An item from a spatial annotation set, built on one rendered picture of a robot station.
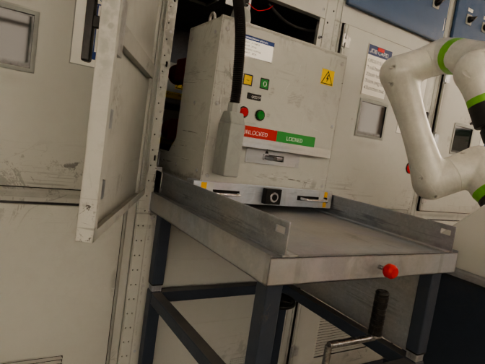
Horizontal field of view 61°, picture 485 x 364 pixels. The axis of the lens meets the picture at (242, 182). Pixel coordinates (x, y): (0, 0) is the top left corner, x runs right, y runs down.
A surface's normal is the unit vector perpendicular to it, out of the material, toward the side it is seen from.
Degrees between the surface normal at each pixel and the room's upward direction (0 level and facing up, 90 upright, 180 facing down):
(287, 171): 90
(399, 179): 90
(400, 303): 90
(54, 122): 90
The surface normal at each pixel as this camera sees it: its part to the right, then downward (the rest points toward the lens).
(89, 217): 0.09, 0.11
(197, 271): 0.51, 0.16
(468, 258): -0.86, -0.08
